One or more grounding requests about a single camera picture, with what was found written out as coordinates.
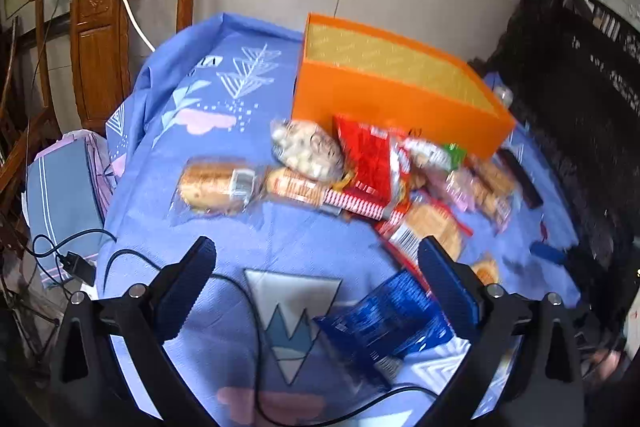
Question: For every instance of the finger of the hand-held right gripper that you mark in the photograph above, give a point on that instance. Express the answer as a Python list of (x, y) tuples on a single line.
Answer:
[(547, 253)]

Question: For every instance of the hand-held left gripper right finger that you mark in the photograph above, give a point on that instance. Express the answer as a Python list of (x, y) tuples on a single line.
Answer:
[(450, 292)]

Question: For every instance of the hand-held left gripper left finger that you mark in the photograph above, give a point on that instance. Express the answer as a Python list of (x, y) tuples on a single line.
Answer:
[(187, 292)]

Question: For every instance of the blue snack packet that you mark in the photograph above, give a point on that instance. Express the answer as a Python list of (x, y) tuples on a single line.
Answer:
[(390, 317)]

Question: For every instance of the bread packet with orange edge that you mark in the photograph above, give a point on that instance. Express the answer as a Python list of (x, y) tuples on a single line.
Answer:
[(440, 227)]

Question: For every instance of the brown biscuit packet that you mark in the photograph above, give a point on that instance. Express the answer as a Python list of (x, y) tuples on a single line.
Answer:
[(495, 189)]

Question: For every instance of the clear bread packet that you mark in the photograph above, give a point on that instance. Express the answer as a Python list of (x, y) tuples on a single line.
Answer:
[(210, 184)]

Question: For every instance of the green and red snack packet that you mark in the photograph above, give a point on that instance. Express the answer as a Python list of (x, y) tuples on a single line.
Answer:
[(425, 152)]

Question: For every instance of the orange biscuit packet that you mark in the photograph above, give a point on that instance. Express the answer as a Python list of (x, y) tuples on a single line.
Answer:
[(295, 187)]

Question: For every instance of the clear bag of white snacks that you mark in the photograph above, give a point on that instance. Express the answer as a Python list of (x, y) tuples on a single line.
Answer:
[(307, 149)]

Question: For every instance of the orange cardboard box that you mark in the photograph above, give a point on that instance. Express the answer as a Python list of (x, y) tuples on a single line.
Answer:
[(375, 102)]

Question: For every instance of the small bun packet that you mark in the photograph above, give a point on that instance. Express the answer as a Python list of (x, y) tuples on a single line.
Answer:
[(486, 271)]

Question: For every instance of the black flat bar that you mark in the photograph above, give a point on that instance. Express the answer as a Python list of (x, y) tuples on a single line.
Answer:
[(522, 179)]

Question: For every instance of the blue printed tablecloth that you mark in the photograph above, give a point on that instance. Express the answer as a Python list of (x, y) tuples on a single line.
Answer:
[(280, 232)]

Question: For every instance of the black power adapter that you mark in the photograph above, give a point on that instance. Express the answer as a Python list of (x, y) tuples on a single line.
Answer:
[(75, 267)]

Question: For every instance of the black carved wooden furniture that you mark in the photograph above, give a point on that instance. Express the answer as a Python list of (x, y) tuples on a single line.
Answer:
[(575, 117)]

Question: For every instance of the grey striped cloth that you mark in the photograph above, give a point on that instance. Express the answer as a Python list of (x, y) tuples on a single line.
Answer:
[(60, 197)]

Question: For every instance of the silver drink can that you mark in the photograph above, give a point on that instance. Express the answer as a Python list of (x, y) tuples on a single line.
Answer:
[(503, 96)]

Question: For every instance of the brown wooden furniture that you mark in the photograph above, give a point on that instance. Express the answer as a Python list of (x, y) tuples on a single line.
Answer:
[(20, 147)]

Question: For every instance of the carved wooden chair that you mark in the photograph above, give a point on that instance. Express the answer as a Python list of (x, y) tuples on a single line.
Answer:
[(100, 52)]

